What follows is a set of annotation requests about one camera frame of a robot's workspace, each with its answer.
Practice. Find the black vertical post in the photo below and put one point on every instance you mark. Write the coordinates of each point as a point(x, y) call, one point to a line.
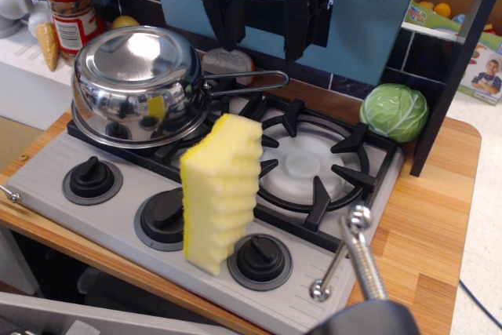
point(463, 47)

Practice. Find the yellow sponge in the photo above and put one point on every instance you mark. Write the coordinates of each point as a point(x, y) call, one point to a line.
point(220, 181)

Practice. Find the toy box with boy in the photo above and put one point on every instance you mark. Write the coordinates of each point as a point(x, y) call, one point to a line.
point(482, 77)

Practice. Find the black burner grate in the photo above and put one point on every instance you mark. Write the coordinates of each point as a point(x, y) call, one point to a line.
point(314, 167)
point(153, 131)

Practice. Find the toy ice cream cone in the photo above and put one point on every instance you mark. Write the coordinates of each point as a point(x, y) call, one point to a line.
point(47, 39)

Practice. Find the blue plastic bin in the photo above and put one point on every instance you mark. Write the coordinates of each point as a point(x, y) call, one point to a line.
point(361, 37)

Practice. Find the orange toy fruit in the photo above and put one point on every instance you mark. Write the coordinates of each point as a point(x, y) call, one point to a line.
point(443, 9)

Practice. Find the black stove knob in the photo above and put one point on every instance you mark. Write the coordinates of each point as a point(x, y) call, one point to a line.
point(159, 221)
point(260, 262)
point(92, 182)

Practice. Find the green toy cabbage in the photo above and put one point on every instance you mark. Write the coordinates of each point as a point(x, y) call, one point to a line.
point(395, 111)

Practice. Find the yellow toy lemon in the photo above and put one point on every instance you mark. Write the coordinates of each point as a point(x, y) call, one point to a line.
point(124, 21)

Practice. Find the red lid spice jar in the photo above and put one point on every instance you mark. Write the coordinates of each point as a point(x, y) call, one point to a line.
point(76, 23)

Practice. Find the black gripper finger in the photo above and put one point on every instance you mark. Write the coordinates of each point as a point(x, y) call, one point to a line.
point(226, 18)
point(298, 31)

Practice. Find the black right burner grate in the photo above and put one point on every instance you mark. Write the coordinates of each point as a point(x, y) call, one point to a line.
point(314, 167)

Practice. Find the black left stove knob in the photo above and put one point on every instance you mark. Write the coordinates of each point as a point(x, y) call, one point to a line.
point(92, 182)

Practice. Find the grey toy bread slice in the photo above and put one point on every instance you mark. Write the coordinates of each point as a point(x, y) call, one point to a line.
point(220, 61)

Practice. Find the grey toy faucet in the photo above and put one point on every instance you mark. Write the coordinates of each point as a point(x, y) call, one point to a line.
point(12, 12)

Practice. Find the black left burner grate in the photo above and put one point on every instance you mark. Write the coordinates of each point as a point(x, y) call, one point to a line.
point(153, 131)

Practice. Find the black middle stove knob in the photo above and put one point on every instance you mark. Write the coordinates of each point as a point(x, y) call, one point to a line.
point(159, 221)

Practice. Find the stainless steel pot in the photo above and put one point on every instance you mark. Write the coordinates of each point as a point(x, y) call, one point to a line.
point(139, 87)

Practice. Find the black right stove knob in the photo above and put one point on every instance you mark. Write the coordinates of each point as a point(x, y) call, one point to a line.
point(260, 262)

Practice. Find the grey toy stove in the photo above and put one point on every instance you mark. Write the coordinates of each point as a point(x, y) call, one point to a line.
point(289, 309)

